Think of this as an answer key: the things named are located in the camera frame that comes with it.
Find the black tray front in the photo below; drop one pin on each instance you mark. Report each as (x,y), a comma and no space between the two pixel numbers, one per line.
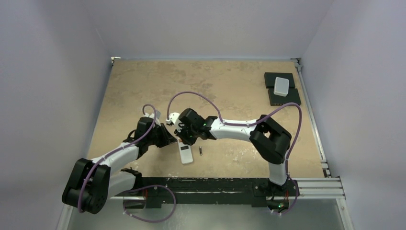
(292,97)

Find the aluminium frame rail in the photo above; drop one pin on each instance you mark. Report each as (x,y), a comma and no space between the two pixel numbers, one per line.
(231,90)

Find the white plastic box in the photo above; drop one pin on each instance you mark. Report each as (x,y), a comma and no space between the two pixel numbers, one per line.
(281,87)

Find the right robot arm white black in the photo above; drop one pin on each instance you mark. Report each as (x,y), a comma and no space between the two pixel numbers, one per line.
(268,137)

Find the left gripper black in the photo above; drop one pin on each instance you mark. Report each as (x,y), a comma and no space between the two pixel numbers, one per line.
(166,138)

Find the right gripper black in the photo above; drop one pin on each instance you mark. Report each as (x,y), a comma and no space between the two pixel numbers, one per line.
(183,132)

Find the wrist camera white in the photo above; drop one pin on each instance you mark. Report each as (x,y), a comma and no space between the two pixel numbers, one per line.
(173,119)
(154,115)

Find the white remote control red face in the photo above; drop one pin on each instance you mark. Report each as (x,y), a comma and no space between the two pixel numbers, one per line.
(185,152)

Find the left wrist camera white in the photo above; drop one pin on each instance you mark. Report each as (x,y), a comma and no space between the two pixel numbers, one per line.
(154,115)

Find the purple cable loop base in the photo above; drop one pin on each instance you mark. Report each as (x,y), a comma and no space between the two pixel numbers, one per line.
(282,208)
(150,203)

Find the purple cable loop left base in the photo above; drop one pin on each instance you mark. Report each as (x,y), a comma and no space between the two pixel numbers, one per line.
(150,203)

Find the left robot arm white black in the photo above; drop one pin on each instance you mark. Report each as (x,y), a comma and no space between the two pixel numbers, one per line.
(92,182)

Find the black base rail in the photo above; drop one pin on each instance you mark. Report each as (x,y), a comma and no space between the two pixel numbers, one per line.
(256,192)

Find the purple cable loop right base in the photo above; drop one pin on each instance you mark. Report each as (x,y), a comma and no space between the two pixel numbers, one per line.
(282,208)

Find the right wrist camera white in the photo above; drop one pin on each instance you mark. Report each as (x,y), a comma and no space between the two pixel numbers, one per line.
(173,119)

